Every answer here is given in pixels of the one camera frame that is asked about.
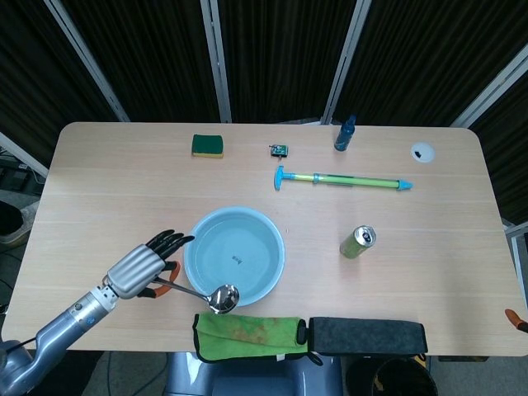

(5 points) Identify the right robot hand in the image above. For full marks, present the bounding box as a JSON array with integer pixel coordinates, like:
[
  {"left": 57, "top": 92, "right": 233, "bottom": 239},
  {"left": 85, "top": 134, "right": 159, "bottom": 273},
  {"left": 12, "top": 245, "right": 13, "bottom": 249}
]
[{"left": 504, "top": 308, "right": 528, "bottom": 334}]

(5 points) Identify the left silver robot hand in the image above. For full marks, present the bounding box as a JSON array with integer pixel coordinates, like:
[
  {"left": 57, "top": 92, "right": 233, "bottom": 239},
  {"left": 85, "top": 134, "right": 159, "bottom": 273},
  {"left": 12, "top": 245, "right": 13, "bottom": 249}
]
[{"left": 102, "top": 229, "right": 196, "bottom": 300}]

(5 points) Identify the metal ladle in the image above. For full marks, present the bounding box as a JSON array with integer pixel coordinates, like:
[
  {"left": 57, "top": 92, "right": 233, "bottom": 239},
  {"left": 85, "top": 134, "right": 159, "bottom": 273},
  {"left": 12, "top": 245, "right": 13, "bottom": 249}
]
[{"left": 153, "top": 276, "right": 241, "bottom": 316}]

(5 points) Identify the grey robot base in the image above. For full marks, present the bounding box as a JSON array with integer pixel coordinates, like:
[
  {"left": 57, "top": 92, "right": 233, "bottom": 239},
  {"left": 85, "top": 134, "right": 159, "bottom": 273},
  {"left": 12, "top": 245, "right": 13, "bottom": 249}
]
[{"left": 164, "top": 351, "right": 344, "bottom": 396}]

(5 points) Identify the light blue plastic basin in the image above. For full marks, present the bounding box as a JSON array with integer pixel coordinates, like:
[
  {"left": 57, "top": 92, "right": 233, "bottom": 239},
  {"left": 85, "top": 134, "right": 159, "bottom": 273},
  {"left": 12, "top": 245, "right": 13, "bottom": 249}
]
[{"left": 183, "top": 206, "right": 286, "bottom": 308}]

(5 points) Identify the green and blue water pump toy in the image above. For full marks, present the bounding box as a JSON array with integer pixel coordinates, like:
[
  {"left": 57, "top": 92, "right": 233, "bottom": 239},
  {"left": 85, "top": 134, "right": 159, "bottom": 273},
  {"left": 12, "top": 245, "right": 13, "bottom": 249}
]
[{"left": 272, "top": 165, "right": 415, "bottom": 193}]

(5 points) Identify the green microfiber cloth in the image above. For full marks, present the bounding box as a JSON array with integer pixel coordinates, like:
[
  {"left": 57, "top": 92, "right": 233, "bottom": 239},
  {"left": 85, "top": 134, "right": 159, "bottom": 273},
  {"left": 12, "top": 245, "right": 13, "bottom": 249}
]
[{"left": 192, "top": 312, "right": 309, "bottom": 364}]

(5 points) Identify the black waste bin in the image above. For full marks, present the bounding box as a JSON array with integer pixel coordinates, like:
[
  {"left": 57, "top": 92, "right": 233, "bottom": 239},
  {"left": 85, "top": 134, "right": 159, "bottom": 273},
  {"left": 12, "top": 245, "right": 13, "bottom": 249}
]
[{"left": 369, "top": 356, "right": 438, "bottom": 396}]

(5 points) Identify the round beige bin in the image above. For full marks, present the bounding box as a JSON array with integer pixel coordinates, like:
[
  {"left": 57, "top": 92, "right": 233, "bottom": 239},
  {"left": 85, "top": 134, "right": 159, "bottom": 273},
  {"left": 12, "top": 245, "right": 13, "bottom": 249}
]
[{"left": 0, "top": 200, "right": 37, "bottom": 248}]

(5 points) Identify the green and yellow sponge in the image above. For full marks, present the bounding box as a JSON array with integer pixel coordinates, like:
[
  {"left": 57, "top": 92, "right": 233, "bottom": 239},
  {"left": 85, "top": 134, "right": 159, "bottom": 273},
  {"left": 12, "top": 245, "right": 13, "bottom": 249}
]
[{"left": 191, "top": 133, "right": 226, "bottom": 159}]

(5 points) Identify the dark grey folded cloth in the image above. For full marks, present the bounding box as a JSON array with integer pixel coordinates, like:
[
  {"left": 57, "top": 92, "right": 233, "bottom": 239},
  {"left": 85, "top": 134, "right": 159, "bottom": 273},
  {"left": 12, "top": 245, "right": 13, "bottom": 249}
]
[{"left": 308, "top": 316, "right": 429, "bottom": 356}]

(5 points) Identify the green drink can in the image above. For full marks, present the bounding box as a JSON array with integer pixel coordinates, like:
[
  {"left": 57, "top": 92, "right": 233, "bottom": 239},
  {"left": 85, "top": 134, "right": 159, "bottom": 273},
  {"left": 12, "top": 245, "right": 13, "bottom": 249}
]
[{"left": 339, "top": 224, "right": 377, "bottom": 260}]

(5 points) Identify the blue spray bottle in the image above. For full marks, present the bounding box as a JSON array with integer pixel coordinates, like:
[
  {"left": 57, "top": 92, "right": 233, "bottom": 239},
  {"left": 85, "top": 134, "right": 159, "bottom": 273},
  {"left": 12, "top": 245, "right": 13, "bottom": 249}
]
[{"left": 333, "top": 115, "right": 357, "bottom": 152}]

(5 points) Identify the white table cable grommet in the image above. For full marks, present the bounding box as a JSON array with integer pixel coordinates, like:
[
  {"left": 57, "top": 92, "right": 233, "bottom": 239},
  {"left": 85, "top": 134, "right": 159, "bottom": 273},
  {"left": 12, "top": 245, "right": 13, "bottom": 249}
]
[{"left": 409, "top": 142, "right": 436, "bottom": 163}]

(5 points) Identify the grey partition frame post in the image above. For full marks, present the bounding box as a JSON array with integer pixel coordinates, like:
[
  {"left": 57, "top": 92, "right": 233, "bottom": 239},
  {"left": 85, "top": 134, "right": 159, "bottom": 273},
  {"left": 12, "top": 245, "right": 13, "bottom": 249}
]
[
  {"left": 448, "top": 52, "right": 528, "bottom": 128},
  {"left": 200, "top": 0, "right": 233, "bottom": 124},
  {"left": 44, "top": 0, "right": 130, "bottom": 122},
  {"left": 319, "top": 0, "right": 375, "bottom": 125}
]

